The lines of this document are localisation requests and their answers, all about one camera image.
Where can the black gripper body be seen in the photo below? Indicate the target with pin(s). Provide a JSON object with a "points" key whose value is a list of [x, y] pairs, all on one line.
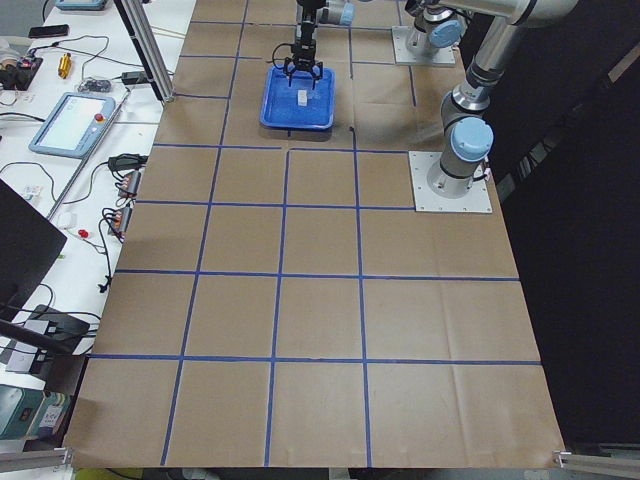
{"points": [[305, 36]]}

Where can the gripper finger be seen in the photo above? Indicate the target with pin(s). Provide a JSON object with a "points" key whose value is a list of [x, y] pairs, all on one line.
{"points": [[290, 76], [316, 77]]}

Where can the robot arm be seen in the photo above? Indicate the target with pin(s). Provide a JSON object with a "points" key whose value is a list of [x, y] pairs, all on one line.
{"points": [[468, 138], [309, 14]]}

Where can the blue plastic tray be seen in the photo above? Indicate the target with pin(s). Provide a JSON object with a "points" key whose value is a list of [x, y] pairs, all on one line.
{"points": [[279, 105]]}

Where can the black power adapter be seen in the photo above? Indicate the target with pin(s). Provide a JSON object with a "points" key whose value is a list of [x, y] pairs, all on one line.
{"points": [[134, 78]]}

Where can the teach pendant tablet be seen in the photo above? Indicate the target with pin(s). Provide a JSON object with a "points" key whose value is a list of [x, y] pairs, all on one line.
{"points": [[74, 126]]}

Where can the gold metal cylinder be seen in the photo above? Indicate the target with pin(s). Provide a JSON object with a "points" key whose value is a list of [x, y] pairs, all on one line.
{"points": [[64, 66]]}

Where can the brown paper mat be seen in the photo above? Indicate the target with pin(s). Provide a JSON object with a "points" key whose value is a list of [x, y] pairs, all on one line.
{"points": [[280, 302]]}

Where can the black smartphone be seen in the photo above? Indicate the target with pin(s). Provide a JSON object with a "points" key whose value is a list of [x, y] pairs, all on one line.
{"points": [[48, 31]]}

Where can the black monitor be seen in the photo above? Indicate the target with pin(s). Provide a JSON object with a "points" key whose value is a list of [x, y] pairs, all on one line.
{"points": [[30, 244]]}

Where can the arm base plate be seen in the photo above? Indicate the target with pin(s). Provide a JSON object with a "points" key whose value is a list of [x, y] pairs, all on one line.
{"points": [[450, 200], [412, 48]]}

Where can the aluminium frame post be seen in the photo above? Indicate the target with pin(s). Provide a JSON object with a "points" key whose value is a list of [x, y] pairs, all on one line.
{"points": [[140, 32]]}

